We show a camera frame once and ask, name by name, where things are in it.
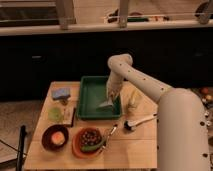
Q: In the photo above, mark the green pepper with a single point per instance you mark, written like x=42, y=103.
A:
x=91, y=148

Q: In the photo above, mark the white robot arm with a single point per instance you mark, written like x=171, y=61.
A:
x=182, y=135

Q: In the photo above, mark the orange plate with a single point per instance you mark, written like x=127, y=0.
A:
x=76, y=144

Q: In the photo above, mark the white handled brush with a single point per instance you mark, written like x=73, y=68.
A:
x=132, y=124

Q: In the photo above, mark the blue sponge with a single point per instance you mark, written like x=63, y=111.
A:
x=61, y=93

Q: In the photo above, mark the green plastic tray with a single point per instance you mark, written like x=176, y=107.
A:
x=91, y=94

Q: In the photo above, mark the green round lid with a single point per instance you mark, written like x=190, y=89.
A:
x=55, y=115

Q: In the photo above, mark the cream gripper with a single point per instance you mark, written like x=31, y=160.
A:
x=113, y=89

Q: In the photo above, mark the wooden cutting block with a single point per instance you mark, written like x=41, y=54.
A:
x=68, y=116

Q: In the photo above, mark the grey towel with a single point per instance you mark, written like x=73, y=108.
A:
x=106, y=104

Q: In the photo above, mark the dark berries pile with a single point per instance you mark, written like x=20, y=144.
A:
x=90, y=138

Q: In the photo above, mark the dark brown bowl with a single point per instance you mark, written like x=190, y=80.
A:
x=55, y=137

